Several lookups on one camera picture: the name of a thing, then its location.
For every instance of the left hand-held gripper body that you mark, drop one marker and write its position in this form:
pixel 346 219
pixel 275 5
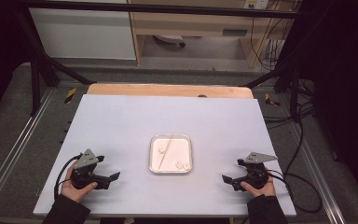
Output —
pixel 87 159

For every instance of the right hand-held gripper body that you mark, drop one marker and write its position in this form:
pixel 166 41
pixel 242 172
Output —
pixel 256 174

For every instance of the white marshmallow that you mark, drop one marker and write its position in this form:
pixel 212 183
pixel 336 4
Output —
pixel 186 166
pixel 161 150
pixel 179 164

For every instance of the thin wooden skewer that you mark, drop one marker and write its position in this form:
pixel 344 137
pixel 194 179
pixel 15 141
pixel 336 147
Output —
pixel 164 154

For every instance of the square white tray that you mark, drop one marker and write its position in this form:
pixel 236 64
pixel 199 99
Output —
pixel 171 161

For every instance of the person's right hand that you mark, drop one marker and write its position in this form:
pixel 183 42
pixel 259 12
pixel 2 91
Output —
pixel 265 190

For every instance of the person's left hand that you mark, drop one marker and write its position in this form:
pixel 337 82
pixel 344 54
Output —
pixel 74 193

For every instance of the wooden table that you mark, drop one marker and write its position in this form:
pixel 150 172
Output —
pixel 155 90

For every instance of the white cabinet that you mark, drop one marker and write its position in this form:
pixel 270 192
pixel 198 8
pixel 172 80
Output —
pixel 80 34

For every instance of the black curtain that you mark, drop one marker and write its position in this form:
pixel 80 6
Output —
pixel 0 46
pixel 345 77

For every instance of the office chair base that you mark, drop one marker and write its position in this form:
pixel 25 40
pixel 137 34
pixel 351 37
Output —
pixel 169 39

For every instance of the light wooden desk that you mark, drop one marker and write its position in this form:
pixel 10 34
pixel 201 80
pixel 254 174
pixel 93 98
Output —
pixel 186 23

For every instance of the aluminium rail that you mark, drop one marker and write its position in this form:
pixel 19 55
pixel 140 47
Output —
pixel 318 174
pixel 18 140

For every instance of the white wall socket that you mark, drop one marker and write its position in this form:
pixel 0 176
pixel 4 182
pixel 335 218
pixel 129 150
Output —
pixel 256 3

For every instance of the black metal frame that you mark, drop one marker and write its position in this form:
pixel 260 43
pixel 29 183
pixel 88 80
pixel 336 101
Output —
pixel 167 9

